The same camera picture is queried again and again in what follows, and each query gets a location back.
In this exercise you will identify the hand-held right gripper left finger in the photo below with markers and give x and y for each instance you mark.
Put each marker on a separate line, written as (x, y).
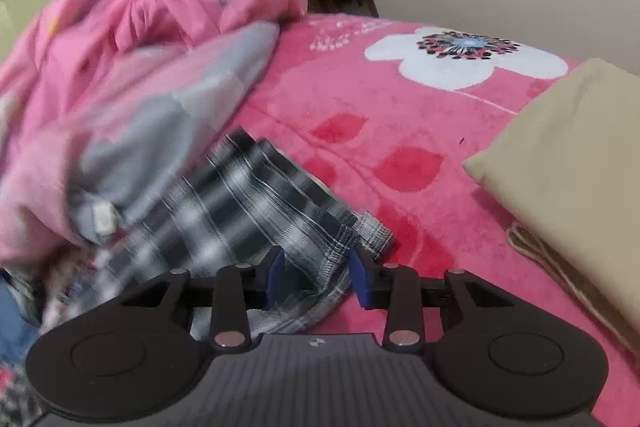
(274, 277)

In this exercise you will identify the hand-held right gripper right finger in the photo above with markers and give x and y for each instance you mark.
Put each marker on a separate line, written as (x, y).
(361, 279)

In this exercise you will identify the black white plaid pants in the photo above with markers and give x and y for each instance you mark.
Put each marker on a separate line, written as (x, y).
(260, 207)

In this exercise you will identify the pink floral fleece blanket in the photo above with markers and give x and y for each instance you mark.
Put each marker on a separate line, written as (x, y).
(400, 117)

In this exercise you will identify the folded beige pants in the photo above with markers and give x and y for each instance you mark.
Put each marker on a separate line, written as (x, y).
(575, 147)

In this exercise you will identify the blue jeans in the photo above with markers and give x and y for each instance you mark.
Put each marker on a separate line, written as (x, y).
(15, 317)

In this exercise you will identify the pink grey floral quilt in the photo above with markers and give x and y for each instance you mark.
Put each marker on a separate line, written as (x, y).
(125, 57)

